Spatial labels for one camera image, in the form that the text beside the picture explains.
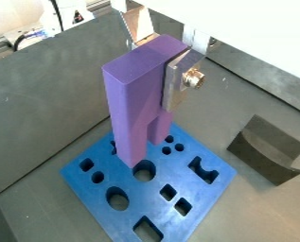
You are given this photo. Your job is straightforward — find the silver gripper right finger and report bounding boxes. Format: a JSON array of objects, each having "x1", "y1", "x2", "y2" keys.
[{"x1": 161, "y1": 29, "x2": 214, "y2": 112}]

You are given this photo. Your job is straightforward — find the purple double-square peg block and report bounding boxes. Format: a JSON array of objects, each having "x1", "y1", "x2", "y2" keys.
[{"x1": 102, "y1": 35, "x2": 188, "y2": 167}]

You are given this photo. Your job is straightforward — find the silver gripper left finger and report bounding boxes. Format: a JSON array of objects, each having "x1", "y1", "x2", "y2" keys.
[{"x1": 121, "y1": 6, "x2": 160, "y2": 49}]

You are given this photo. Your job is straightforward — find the black cable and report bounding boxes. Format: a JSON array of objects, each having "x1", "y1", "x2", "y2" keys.
[{"x1": 12, "y1": 31, "x2": 46, "y2": 52}]

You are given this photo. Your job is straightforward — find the blue shape-sorting insertion board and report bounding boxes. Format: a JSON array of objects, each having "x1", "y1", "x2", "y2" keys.
[{"x1": 61, "y1": 125, "x2": 236, "y2": 242}]

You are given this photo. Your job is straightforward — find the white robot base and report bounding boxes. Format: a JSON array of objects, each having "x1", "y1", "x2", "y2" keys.
[{"x1": 4, "y1": 0, "x2": 94, "y2": 51}]

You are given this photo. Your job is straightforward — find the dark grey curved holder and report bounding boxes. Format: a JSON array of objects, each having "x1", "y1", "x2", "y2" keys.
[{"x1": 226, "y1": 115, "x2": 300, "y2": 185}]

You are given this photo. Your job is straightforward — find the dark grey foam mat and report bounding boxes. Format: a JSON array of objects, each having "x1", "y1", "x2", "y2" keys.
[{"x1": 0, "y1": 11, "x2": 127, "y2": 192}]

